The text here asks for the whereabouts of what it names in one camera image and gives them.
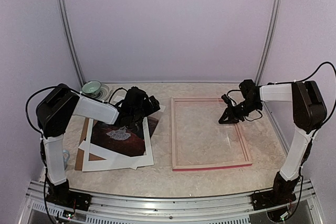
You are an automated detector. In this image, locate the pink wooden picture frame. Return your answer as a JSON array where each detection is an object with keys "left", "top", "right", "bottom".
[{"left": 171, "top": 98, "right": 253, "bottom": 172}]

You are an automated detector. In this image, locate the white and blue mug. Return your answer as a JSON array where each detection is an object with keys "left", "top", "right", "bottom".
[{"left": 62, "top": 150, "right": 70, "bottom": 170}]

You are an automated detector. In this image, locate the aluminium front rail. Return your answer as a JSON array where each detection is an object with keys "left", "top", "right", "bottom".
[{"left": 17, "top": 180, "right": 325, "bottom": 223}]

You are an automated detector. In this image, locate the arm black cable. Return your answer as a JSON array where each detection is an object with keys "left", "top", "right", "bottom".
[
  {"left": 225, "top": 61, "right": 336, "bottom": 217},
  {"left": 25, "top": 84, "right": 127, "bottom": 224}
]

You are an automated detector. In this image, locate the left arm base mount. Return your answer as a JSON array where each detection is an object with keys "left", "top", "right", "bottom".
[{"left": 46, "top": 178, "right": 92, "bottom": 211}]

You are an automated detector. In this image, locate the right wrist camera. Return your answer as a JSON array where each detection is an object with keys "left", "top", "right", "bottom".
[{"left": 221, "top": 94, "right": 233, "bottom": 106}]

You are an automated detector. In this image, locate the aluminium corner post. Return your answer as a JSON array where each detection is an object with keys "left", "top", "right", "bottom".
[
  {"left": 255, "top": 0, "right": 281, "bottom": 84},
  {"left": 57, "top": 0, "right": 85, "bottom": 87}
]

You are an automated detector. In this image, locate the green ceramic bowl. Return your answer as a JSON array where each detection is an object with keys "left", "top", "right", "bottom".
[{"left": 81, "top": 80, "right": 102, "bottom": 98}]

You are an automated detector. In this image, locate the dark photo with white figure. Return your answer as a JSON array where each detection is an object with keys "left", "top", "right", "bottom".
[{"left": 91, "top": 122, "right": 146, "bottom": 157}]

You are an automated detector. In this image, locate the right aluminium corner post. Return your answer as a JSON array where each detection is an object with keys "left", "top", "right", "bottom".
[{"left": 255, "top": 0, "right": 281, "bottom": 84}]

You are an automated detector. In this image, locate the white mat board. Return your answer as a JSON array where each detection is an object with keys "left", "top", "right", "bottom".
[
  {"left": 75, "top": 105, "right": 165, "bottom": 172},
  {"left": 79, "top": 118, "right": 154, "bottom": 172}
]

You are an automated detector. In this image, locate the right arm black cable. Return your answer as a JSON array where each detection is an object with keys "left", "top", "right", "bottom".
[{"left": 225, "top": 61, "right": 336, "bottom": 217}]

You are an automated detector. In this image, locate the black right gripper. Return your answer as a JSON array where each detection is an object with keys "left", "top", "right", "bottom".
[{"left": 219, "top": 99, "right": 261, "bottom": 124}]

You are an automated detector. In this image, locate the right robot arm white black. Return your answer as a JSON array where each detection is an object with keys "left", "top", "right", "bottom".
[{"left": 218, "top": 79, "right": 327, "bottom": 182}]

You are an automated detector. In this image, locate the brown backing board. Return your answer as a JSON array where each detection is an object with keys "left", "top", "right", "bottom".
[{"left": 74, "top": 118, "right": 104, "bottom": 170}]

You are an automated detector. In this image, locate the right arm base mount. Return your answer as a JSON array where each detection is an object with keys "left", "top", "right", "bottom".
[{"left": 251, "top": 172, "right": 299, "bottom": 210}]

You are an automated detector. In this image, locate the left aluminium corner post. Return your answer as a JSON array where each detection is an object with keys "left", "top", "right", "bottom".
[{"left": 57, "top": 0, "right": 85, "bottom": 87}]

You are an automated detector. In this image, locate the white mat board lower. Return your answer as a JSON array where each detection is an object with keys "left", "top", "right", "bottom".
[{"left": 75, "top": 105, "right": 165, "bottom": 172}]

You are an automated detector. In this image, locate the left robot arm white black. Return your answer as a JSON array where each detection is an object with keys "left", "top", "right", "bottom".
[{"left": 36, "top": 83, "right": 160, "bottom": 206}]

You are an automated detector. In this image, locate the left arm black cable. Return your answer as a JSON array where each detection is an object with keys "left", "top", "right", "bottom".
[{"left": 25, "top": 84, "right": 127, "bottom": 224}]

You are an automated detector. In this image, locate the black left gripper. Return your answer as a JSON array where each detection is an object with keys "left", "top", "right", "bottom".
[{"left": 132, "top": 95, "right": 161, "bottom": 122}]

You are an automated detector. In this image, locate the white mat board upper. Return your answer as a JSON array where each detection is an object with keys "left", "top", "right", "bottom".
[{"left": 79, "top": 118, "right": 154, "bottom": 172}]

